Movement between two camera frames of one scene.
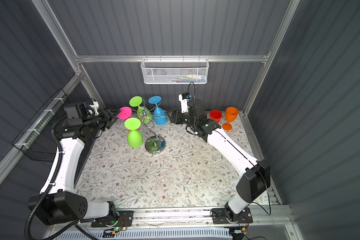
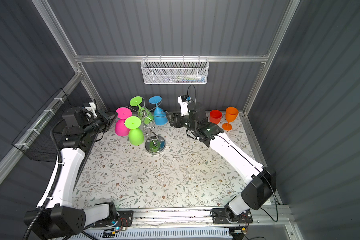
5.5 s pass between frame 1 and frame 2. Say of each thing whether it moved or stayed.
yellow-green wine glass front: stayed
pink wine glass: moved
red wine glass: stayed
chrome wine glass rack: stayed
